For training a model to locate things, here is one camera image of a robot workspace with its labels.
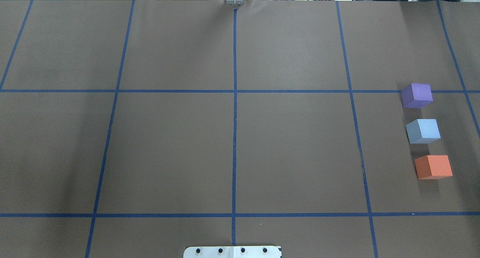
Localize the light blue foam block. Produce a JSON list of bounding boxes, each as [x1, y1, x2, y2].
[[406, 118, 441, 144]]

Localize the purple foam block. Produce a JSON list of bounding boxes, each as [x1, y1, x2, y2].
[[400, 82, 434, 109]]

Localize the orange foam block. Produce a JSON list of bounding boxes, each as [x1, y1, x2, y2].
[[414, 155, 453, 180]]

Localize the brown paper table cover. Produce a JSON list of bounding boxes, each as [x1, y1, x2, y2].
[[1, 0, 479, 258]]

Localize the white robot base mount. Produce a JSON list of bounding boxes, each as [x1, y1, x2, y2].
[[183, 246, 282, 258]]

